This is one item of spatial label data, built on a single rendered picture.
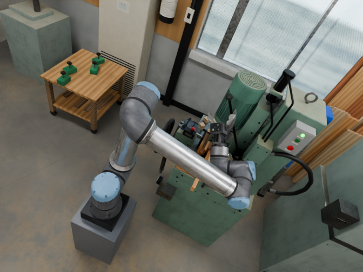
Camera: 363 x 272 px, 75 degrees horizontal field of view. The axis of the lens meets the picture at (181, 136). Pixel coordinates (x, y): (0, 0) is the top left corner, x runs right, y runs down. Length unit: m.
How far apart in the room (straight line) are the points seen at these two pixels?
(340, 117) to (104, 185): 2.25
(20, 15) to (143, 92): 2.36
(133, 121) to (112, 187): 0.56
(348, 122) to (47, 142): 2.98
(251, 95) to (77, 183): 1.75
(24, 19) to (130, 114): 2.34
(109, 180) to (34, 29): 1.98
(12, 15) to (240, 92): 2.52
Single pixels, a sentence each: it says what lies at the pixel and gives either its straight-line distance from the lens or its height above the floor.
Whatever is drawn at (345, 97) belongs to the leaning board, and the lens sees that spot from 2.80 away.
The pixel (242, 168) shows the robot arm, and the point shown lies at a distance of 1.12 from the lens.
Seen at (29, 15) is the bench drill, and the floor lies 0.74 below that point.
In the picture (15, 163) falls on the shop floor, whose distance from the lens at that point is 2.61.
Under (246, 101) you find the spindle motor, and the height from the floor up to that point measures 1.43.
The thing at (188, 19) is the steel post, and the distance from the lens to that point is 2.61.
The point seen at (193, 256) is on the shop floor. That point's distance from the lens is 2.28.
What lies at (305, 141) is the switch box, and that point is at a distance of 1.26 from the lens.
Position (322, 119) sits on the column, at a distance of 1.30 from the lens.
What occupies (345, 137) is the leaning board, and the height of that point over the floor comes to 0.83.
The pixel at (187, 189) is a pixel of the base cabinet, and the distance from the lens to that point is 1.71.
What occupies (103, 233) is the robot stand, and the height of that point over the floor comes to 0.55.
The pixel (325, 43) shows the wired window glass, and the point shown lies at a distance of 2.77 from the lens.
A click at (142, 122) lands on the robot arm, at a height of 1.47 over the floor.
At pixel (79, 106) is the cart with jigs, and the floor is 0.20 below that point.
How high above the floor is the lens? 2.09
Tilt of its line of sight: 46 degrees down
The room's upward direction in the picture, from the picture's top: 23 degrees clockwise
